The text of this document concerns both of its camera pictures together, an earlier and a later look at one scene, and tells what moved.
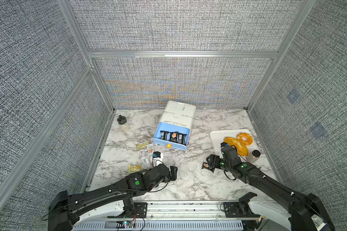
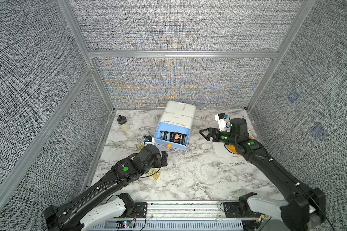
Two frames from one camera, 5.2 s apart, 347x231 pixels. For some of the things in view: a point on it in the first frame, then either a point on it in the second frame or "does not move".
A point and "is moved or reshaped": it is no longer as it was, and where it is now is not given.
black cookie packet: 164,135 does not move
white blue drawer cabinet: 174,126 does not move
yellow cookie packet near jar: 141,146 does not move
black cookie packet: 181,137 does not move
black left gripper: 173,173 -> 164,157
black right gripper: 214,164 -> 211,131
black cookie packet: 173,136 is moved or reshaped
